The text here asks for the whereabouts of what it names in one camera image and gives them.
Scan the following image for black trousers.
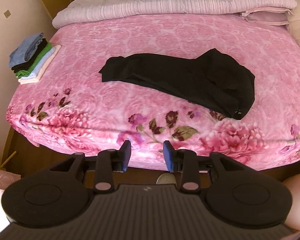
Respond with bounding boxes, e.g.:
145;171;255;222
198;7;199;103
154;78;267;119
99;48;255;120

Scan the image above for grey slipper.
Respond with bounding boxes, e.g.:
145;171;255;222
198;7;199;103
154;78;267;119
156;173;177;185

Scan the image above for pink floral bed blanket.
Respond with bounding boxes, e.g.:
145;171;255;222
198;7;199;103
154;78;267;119
6;14;300;170

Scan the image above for folded cream garment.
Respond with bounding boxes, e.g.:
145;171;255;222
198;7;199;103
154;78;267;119
18;45;62;85

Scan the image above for folded light blue garment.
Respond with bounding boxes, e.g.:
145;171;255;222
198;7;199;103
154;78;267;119
17;47;56;80

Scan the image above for folded green garment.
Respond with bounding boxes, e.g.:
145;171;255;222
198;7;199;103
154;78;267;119
15;42;52;78

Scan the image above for folded black garment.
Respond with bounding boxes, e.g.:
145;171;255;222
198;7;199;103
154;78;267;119
11;38;47;73

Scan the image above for folded blue jeans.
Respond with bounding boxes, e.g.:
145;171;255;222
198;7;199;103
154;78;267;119
8;33;44;68

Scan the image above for pale pink folded quilt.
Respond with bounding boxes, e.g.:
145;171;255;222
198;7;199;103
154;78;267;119
52;0;297;29

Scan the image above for folded pink sheet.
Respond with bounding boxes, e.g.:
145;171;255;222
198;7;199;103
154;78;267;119
239;7;293;26

